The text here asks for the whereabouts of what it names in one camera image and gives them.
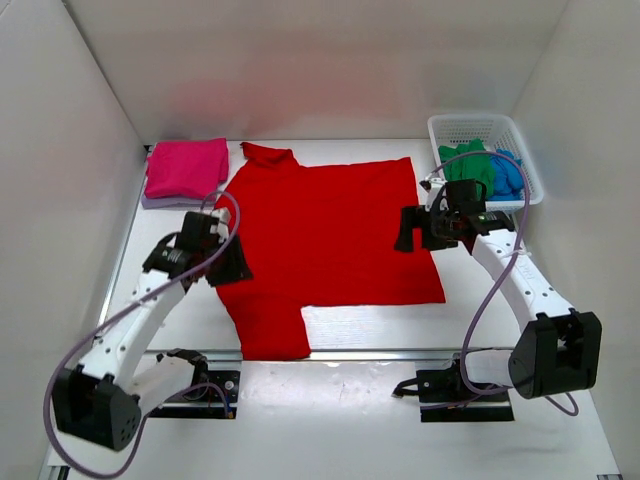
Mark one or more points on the folded lavender t-shirt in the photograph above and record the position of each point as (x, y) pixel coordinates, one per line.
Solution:
(174, 202)

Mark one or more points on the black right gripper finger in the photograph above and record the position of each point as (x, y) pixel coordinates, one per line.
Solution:
(411, 220)
(437, 238)

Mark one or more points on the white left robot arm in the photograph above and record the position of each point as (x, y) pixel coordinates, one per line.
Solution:
(103, 399)

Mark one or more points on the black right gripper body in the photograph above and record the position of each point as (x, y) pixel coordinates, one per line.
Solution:
(442, 218)

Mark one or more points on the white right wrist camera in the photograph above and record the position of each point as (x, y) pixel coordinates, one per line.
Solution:
(432, 184)

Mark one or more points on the crumpled green t-shirt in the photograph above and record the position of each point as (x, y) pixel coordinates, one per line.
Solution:
(472, 167)

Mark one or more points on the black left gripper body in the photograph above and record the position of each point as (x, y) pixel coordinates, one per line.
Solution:
(210, 244)

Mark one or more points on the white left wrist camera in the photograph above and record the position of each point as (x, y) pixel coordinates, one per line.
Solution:
(221, 219)

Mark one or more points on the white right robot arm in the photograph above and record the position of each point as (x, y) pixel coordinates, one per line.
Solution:
(558, 348)

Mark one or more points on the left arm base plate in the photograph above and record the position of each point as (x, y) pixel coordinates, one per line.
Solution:
(207, 403)

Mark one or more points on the crumpled blue t-shirt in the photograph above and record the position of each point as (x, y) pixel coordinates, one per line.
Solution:
(508, 182)

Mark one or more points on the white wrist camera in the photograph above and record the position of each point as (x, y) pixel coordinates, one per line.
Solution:
(221, 219)
(432, 184)

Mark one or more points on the white plastic mesh basket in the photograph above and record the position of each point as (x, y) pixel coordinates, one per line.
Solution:
(495, 131)

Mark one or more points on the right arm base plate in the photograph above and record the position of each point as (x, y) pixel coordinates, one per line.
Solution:
(443, 398)

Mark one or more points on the red t-shirt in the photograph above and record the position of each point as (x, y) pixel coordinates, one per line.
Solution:
(320, 236)

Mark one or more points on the folded pink t-shirt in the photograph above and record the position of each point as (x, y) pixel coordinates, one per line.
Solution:
(189, 169)

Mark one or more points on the aluminium table edge rail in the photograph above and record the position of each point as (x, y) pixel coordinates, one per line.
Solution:
(337, 356)

